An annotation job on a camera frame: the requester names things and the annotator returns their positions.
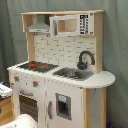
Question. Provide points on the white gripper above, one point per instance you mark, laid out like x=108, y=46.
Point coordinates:
x=5, y=91

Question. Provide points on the white oven door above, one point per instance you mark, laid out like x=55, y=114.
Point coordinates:
x=31, y=102

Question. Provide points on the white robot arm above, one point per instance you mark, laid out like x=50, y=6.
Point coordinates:
x=23, y=120

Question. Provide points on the white wooden toy kitchen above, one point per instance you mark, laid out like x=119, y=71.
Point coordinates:
x=82, y=52

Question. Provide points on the left red stove knob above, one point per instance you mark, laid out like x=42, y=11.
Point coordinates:
x=16, y=78

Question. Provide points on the red stove knob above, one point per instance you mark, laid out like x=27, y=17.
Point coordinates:
x=35, y=84
x=16, y=78

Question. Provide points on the right red stove knob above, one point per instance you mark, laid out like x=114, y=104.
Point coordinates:
x=35, y=84

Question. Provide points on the black stovetop red burners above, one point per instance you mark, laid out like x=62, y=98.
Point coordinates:
x=38, y=66

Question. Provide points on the grey backdrop curtain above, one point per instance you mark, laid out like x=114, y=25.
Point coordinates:
x=13, y=48

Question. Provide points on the white cabinet door dispenser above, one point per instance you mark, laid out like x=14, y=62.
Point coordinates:
x=67, y=106

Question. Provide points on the grey range hood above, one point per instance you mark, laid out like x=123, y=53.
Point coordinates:
x=41, y=24

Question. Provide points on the metal toy sink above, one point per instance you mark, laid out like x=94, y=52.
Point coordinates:
x=73, y=74

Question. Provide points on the white microwave door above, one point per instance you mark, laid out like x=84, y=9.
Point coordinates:
x=71, y=25

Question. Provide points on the grey cabinet door handle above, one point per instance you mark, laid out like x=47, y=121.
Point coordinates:
x=49, y=109

